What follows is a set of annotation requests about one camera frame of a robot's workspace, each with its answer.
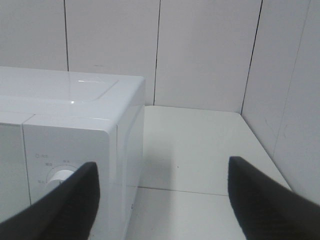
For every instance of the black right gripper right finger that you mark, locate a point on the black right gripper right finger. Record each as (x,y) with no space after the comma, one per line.
(266,210)

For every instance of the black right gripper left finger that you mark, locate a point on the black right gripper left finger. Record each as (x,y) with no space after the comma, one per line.
(68,212)

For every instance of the white microwave door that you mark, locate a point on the white microwave door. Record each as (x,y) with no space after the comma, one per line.
(14,187)

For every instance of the upper white power knob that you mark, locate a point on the upper white power knob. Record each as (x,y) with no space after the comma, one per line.
(56,179)

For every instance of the white microwave oven body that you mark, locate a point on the white microwave oven body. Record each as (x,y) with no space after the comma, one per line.
(71,118)

